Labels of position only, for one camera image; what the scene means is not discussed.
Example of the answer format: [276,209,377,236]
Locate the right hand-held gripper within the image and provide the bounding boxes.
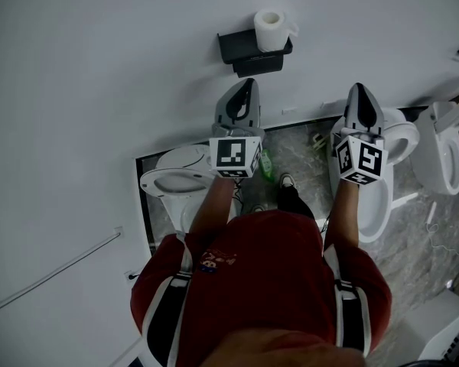
[330,83,388,187]

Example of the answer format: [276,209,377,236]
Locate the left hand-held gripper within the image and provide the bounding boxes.
[208,78,265,180]

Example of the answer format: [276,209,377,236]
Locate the white toilet paper roll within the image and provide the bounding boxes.
[253,8,301,54]

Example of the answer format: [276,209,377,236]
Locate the person's right forearm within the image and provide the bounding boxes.
[324,180,363,250]

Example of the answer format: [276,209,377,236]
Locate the person's left forearm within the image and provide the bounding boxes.
[189,174,237,241]

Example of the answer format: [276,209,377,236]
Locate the white toilet with tall tank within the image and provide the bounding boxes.
[411,99,459,196]

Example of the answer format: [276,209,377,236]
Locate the white toilet with round tank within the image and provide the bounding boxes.
[139,145,238,232]

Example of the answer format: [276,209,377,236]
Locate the white toilet with square tank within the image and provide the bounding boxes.
[327,107,421,244]

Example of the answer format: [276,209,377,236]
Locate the small pale green item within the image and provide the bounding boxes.
[311,132,328,152]

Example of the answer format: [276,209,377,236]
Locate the green plastic bottle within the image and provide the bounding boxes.
[259,149,275,181]

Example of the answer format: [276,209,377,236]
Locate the white flat bar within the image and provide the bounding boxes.
[392,192,420,211]

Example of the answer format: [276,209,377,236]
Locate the person's black trouser leg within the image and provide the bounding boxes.
[277,185,315,219]

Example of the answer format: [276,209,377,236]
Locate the person's red shirt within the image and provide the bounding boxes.
[131,209,393,367]

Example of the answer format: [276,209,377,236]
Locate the white cabinet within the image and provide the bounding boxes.
[389,291,459,362]

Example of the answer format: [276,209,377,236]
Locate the black wall shelf holder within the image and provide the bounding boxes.
[216,28,295,79]

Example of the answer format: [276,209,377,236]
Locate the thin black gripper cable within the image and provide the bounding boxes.
[233,180,250,214]

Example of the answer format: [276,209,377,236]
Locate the white stick with cable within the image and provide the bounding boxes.
[424,200,459,260]

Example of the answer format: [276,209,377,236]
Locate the black white-edged shoulder strap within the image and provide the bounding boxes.
[323,245,372,359]
[142,271,194,367]

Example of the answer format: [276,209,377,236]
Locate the white wall cable trunking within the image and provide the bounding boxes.
[0,226,124,319]

